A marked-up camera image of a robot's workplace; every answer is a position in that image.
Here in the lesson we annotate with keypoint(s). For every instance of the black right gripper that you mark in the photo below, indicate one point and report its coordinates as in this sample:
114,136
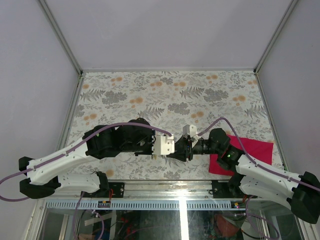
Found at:
184,149

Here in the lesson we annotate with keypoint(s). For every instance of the large metal keyring with clips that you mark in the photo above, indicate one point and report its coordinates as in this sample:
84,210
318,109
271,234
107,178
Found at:
158,157

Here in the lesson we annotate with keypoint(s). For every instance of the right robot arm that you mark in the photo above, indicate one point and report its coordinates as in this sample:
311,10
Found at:
300,193

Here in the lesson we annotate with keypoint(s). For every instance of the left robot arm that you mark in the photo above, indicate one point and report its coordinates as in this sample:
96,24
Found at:
50,175

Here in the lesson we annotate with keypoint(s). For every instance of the floral patterned table mat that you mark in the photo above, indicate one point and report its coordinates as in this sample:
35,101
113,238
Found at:
169,100

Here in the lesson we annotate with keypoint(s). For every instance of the red folded cloth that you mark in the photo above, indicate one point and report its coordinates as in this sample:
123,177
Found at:
260,150

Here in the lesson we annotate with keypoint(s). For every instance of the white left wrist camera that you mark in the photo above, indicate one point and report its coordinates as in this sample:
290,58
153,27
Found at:
163,145

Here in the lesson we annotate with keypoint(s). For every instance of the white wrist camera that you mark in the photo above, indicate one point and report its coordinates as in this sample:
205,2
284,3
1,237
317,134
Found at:
189,130
163,145

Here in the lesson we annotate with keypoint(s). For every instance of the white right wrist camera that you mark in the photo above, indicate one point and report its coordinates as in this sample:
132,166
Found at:
189,130

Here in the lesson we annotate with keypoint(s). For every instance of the aluminium enclosure frame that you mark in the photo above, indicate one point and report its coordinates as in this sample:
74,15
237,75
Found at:
171,62

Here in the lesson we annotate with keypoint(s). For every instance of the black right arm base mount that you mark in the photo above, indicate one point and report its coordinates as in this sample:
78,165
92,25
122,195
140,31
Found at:
236,187

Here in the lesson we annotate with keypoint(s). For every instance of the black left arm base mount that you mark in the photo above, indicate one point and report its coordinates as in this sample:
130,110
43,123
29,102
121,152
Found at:
110,188

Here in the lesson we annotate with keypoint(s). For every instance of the grey slotted cable duct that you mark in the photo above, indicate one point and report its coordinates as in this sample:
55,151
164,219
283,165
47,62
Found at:
140,204

